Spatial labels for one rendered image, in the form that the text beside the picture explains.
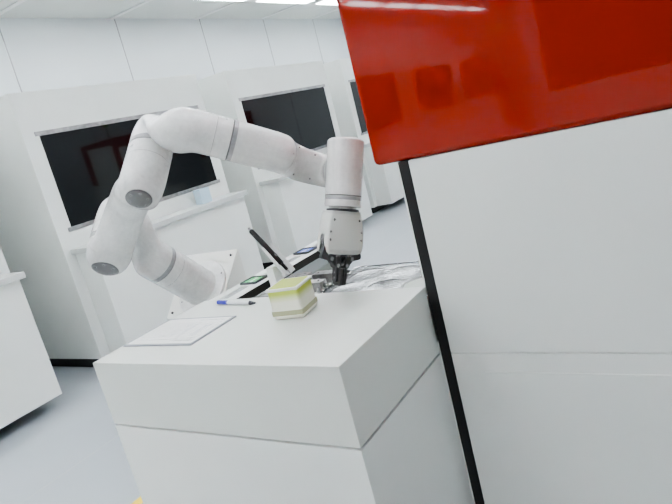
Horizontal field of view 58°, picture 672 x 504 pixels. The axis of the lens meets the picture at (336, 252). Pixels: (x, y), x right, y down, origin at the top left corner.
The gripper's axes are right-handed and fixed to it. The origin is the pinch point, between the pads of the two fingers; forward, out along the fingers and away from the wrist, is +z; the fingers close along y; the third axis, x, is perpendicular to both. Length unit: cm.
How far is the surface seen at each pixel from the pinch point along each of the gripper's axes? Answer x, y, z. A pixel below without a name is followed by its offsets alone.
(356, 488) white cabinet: 36, 18, 32
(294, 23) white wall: -636, -319, -298
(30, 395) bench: -292, 32, 98
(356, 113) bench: -534, -360, -166
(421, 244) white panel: 25.4, -2.3, -8.5
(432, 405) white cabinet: 27.5, -5.5, 23.2
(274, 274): -4.0, 14.6, -0.1
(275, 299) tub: 7.0, 19.7, 4.1
